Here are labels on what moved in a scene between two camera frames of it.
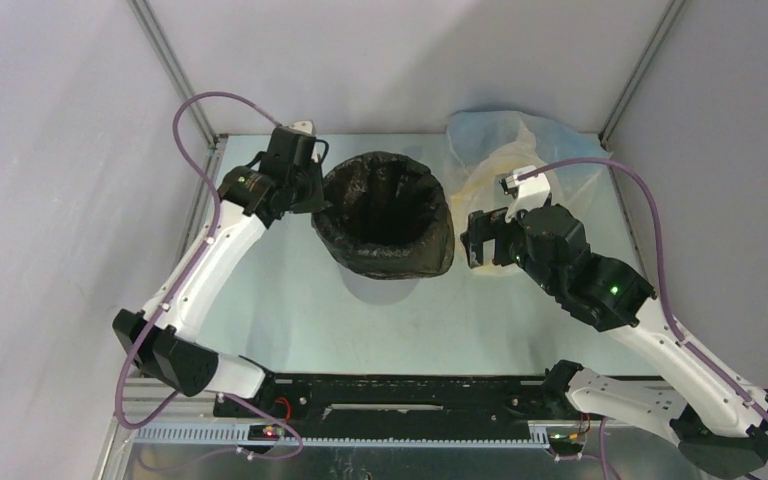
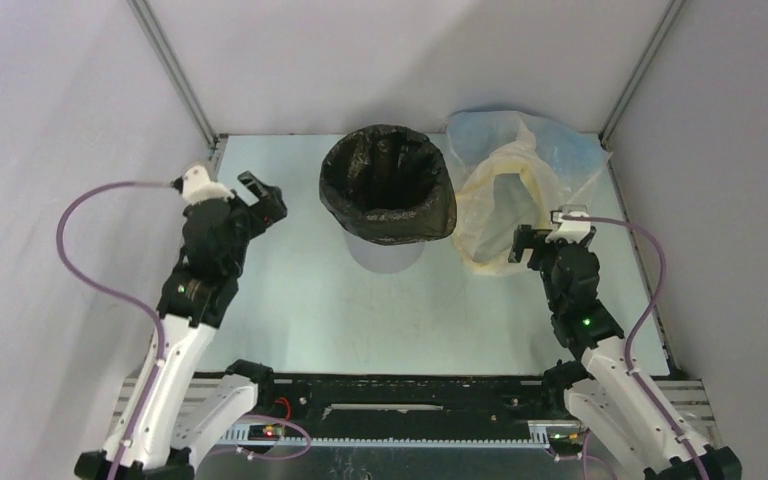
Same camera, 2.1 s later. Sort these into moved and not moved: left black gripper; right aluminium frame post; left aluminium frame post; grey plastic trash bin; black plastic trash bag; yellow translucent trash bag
Moved: left black gripper; black plastic trash bag; grey plastic trash bin
Not moved: left aluminium frame post; yellow translucent trash bag; right aluminium frame post
